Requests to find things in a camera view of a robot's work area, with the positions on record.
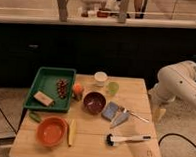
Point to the wooden post left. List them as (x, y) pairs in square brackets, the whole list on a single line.
[(62, 6)]

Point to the blue sponge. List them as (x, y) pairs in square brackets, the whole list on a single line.
[(110, 110)]

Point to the white cup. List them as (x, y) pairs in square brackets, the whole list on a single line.
[(100, 78)]

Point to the bunch of red grapes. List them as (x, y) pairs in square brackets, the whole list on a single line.
[(62, 88)]

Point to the green translucent cup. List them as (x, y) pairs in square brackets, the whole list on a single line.
[(113, 88)]

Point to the wooden post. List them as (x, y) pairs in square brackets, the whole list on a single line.
[(62, 6), (123, 11)]

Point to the green plastic tray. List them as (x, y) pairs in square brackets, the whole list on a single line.
[(45, 82)]

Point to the green pepper toy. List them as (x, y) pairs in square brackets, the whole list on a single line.
[(35, 116)]

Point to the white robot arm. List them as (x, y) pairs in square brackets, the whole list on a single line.
[(177, 80)]

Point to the yellow corn cob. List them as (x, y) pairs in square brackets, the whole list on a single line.
[(71, 132)]

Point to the purple bowl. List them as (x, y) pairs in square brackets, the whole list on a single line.
[(94, 102)]

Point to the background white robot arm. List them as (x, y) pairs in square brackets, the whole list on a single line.
[(108, 4)]

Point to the orange fruit toy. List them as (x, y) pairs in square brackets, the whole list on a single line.
[(78, 90)]

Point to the orange bowl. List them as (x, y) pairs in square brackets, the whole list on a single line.
[(51, 131)]

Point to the wooden post right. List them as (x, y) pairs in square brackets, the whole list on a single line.
[(123, 11)]

